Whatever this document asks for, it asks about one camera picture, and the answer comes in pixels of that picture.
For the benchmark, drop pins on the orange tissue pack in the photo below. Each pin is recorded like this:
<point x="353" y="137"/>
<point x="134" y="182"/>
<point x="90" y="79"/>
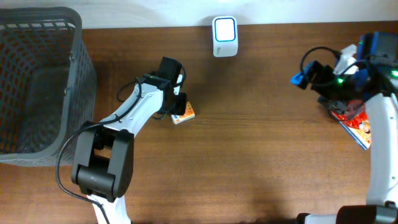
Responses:
<point x="189" y="114"/>

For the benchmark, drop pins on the dark grey plastic basket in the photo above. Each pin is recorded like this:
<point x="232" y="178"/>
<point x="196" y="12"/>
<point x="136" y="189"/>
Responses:
<point x="48" y="85"/>

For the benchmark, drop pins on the white barcode scanner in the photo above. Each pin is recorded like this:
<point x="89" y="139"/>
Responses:
<point x="225" y="36"/>

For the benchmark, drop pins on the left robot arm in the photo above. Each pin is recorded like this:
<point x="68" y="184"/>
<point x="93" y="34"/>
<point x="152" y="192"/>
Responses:
<point x="104" y="154"/>

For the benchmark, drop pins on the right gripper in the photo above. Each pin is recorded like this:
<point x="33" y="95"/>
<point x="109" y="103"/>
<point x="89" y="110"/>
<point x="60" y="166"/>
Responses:
<point x="324" y="71"/>

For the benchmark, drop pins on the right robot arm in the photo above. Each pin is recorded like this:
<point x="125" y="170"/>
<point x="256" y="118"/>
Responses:
<point x="372" y="83"/>

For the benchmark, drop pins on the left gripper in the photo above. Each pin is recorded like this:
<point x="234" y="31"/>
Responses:
<point x="179" y="104"/>

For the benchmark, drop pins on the yellow snack bag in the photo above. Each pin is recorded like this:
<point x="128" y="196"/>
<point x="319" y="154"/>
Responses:
<point x="361" y="134"/>

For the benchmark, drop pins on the red candy bag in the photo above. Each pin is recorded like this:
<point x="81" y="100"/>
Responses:
<point x="354" y="116"/>

